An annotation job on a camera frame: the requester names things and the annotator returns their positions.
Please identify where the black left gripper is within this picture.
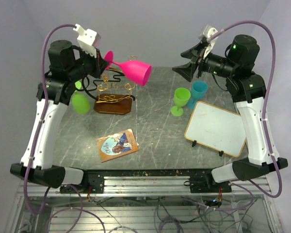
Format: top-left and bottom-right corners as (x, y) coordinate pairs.
(68, 46), (111, 82)

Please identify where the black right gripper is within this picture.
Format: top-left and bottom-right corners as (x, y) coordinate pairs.
(173, 41), (238, 81)

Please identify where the pink plastic wine glass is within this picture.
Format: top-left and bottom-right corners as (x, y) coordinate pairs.
(104, 51), (152, 86)

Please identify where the light green plastic wine glass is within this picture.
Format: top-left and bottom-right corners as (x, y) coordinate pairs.
(71, 81), (90, 114)

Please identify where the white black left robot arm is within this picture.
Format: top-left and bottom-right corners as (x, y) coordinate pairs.
(10, 40), (109, 193)

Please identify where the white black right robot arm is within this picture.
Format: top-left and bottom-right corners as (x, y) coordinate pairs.
(172, 34), (288, 198)

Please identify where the blue plastic wine glass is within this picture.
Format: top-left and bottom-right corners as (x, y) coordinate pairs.
(187, 81), (208, 109)

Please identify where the small framed whiteboard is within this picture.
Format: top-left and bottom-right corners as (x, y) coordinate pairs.
(184, 101), (246, 157)

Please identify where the Othello picture book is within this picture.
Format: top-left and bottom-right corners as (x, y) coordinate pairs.
(96, 129), (139, 163)

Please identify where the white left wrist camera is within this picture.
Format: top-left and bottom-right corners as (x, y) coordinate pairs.
(73, 24), (101, 58)

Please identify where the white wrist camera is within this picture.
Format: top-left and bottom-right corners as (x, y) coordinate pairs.
(73, 24), (101, 58)
(199, 24), (218, 59)

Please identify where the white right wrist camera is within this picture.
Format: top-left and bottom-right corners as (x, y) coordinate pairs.
(199, 24), (218, 59)

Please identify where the gold wire wine glass rack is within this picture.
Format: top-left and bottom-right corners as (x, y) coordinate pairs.
(93, 65), (136, 115)

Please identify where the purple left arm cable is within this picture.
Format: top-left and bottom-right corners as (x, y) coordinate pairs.
(23, 23), (106, 233)

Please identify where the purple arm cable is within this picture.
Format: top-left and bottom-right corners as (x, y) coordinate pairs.
(184, 20), (283, 211)
(23, 23), (106, 233)

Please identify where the aluminium extrusion rail base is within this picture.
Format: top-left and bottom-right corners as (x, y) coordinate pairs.
(27, 177), (271, 197)

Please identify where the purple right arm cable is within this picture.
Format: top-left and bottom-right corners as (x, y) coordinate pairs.
(184, 20), (283, 211)

